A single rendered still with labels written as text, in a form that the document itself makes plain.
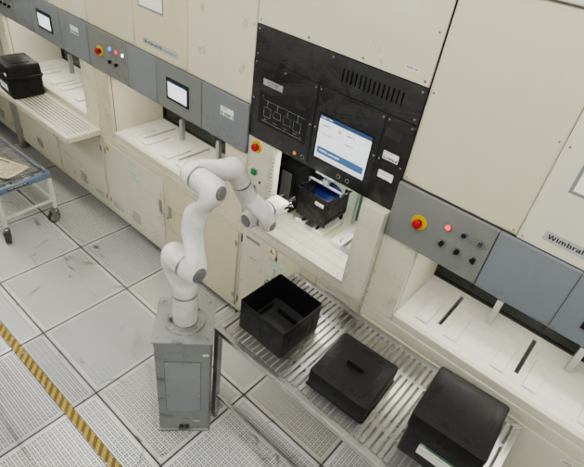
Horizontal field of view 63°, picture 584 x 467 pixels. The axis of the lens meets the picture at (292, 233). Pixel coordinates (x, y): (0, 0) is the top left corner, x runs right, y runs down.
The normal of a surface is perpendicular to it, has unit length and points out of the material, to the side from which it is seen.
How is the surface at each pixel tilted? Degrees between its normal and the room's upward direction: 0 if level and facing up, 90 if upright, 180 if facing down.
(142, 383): 0
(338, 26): 92
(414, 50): 91
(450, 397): 0
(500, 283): 90
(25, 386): 0
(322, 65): 90
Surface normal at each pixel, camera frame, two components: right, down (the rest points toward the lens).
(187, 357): 0.07, 0.62
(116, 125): 0.75, 0.48
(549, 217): -0.65, 0.40
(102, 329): 0.12, -0.78
